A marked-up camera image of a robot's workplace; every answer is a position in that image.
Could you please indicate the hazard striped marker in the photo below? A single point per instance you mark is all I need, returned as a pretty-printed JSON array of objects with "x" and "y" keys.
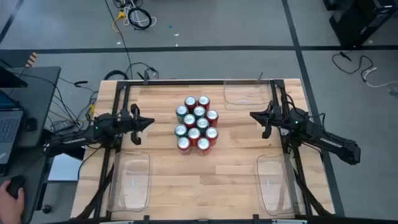
[{"x": 32, "y": 59}]

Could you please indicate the black power brick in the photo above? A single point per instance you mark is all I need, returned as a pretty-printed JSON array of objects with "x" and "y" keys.
[{"x": 62, "y": 126}]

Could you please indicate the clear plastic bin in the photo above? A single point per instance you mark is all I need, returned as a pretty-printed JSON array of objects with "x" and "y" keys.
[
  {"x": 130, "y": 186},
  {"x": 273, "y": 186},
  {"x": 245, "y": 93}
]

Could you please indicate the black computer mouse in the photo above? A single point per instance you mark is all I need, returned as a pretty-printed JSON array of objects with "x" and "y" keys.
[{"x": 14, "y": 186}]

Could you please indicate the red Fanta soda can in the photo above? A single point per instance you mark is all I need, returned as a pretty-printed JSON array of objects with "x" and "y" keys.
[
  {"x": 203, "y": 144},
  {"x": 211, "y": 133},
  {"x": 194, "y": 133},
  {"x": 183, "y": 143}
]

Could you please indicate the black aluminium table frame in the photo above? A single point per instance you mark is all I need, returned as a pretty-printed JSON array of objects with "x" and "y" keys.
[{"x": 186, "y": 82}]

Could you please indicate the black caster wheel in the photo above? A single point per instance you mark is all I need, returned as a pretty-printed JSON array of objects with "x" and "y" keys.
[{"x": 46, "y": 209}]

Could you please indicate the black equipment case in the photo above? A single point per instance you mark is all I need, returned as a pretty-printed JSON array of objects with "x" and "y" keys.
[{"x": 363, "y": 21}]

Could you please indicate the person's hand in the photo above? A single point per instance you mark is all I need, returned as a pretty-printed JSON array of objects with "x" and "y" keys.
[{"x": 11, "y": 208}]

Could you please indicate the small black desk device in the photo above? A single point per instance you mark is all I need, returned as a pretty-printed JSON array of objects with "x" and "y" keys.
[{"x": 30, "y": 124}]

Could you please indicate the black desk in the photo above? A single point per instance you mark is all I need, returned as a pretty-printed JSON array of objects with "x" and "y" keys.
[{"x": 37, "y": 93}]

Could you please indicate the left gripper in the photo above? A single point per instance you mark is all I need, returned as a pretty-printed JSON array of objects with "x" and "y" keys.
[{"x": 129, "y": 123}]

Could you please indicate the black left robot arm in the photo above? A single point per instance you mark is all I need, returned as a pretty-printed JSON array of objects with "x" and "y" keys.
[{"x": 102, "y": 124}]

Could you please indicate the white flat panel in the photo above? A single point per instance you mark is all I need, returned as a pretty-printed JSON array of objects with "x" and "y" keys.
[{"x": 63, "y": 169}]

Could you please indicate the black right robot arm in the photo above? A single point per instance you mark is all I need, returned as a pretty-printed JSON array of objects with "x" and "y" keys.
[{"x": 311, "y": 127}]

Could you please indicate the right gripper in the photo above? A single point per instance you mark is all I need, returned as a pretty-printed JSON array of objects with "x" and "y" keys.
[{"x": 275, "y": 118}]

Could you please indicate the dark laptop computer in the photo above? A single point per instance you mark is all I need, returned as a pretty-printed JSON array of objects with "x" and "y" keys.
[{"x": 9, "y": 127}]

